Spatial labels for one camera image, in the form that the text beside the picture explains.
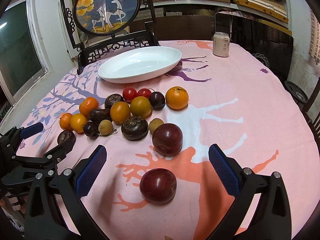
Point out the large orange tangerine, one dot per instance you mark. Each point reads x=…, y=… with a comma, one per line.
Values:
x=177, y=98

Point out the large dark water chestnut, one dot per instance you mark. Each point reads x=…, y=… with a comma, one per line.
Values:
x=135, y=128

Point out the small dark cherry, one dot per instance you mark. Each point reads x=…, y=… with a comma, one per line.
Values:
x=91, y=130

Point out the pink patterned tablecloth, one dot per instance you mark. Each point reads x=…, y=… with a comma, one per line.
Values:
x=234, y=102

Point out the yellow orange tomato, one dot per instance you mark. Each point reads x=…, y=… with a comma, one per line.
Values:
x=140, y=106

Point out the small orange tangerine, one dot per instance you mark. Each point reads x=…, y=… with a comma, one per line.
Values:
x=87, y=105

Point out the white oval plate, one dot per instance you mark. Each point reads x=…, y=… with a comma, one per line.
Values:
x=139, y=65

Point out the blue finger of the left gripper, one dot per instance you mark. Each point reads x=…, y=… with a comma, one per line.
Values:
x=56, y=154
x=31, y=130

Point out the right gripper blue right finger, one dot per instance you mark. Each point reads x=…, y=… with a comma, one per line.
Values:
x=272, y=216

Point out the small orange kumquat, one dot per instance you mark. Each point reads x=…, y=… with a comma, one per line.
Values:
x=65, y=121

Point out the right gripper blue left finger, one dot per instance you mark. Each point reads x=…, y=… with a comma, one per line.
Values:
x=43, y=219

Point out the red cherry tomato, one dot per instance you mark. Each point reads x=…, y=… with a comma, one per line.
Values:
x=129, y=94
x=145, y=92

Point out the dark carved wooden chair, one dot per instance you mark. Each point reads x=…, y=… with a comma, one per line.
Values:
x=139, y=39

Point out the tan longan fruit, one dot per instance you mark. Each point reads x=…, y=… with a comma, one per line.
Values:
x=105, y=127
x=154, y=124

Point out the small orange tomato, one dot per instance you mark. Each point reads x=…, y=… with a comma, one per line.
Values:
x=77, y=122

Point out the window with white frame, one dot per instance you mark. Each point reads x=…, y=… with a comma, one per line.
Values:
x=23, y=57

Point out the round deer painting screen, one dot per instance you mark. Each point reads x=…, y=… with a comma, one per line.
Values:
x=99, y=17

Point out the small dark purple plum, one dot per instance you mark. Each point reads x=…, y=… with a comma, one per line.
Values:
x=157, y=100

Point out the large dark red plum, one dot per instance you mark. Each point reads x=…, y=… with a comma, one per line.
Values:
x=158, y=185

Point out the beige drink can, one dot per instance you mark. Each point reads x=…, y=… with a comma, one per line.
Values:
x=221, y=42

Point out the dark elongated water chestnut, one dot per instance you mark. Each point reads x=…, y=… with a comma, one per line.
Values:
x=98, y=115

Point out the black weight plate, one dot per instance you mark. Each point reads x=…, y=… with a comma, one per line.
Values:
x=296, y=92

